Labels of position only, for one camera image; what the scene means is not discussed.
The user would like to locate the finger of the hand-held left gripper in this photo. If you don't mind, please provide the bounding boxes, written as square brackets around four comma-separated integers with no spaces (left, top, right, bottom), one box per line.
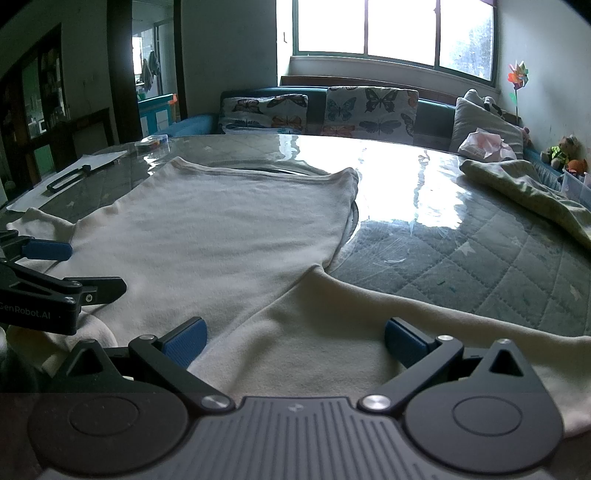
[0,229,74,262]
[0,259,127,305]

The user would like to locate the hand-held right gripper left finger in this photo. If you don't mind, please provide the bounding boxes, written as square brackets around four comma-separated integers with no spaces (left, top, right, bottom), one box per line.
[54,316,236,412]

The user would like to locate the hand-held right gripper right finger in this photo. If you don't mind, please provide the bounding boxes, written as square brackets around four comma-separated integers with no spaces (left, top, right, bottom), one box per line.
[384,316,539,412]

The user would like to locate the white shirt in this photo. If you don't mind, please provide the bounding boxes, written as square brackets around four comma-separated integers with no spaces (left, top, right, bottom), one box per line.
[7,156,591,439]

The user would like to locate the hanging clothes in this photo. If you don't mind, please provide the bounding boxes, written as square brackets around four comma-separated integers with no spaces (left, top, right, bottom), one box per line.
[141,51,160,90]

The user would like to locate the black loop-shaped tool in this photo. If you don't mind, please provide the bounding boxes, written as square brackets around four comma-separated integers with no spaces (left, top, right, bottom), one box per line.
[46,164,93,195]

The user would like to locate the white paper sheet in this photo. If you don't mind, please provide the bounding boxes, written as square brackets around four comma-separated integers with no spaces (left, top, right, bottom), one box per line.
[6,150,127,213]

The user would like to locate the dark wooden cabinet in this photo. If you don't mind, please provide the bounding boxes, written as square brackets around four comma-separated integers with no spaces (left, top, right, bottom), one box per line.
[0,23,75,204]

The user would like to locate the teal and white cabinet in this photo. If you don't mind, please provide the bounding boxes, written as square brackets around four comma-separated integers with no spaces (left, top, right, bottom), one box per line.
[137,92,178,137]

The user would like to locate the cream crumpled cloth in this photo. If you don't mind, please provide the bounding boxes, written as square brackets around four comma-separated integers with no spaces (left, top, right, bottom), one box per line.
[460,158,591,252]

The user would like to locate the pink white crumpled cloth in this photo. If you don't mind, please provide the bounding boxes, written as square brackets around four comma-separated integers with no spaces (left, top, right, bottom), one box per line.
[457,130,518,162]

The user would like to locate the clear plastic storage box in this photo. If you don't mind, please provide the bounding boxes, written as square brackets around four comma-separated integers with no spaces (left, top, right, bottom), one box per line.
[561,168,591,206]

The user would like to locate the long butterfly print cushion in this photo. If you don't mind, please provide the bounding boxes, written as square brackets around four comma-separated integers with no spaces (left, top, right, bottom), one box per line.
[218,93,309,136]

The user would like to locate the square butterfly print cushion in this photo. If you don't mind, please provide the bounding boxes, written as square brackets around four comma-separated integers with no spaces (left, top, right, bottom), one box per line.
[322,86,419,145]

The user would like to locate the grey pillow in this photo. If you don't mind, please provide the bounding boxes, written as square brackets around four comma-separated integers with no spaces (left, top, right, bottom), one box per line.
[449,97,527,160]

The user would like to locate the plush toy with green vest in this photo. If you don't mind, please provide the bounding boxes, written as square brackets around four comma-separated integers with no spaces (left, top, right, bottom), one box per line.
[540,135,583,169]

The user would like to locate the teal sofa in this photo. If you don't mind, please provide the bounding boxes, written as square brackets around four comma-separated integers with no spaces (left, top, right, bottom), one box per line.
[171,85,591,185]

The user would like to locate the white plush toy black spots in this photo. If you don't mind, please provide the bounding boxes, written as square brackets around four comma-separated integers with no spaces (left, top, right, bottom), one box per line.
[463,89,509,116]

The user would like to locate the colourful pinwheel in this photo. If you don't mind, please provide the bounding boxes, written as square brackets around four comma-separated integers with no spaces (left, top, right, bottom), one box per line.
[505,62,532,127]

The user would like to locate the large window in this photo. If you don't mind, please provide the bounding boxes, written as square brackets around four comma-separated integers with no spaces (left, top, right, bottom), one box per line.
[276,0,499,86]

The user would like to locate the dark door frame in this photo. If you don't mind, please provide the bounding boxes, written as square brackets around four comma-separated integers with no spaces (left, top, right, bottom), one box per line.
[107,0,188,144]

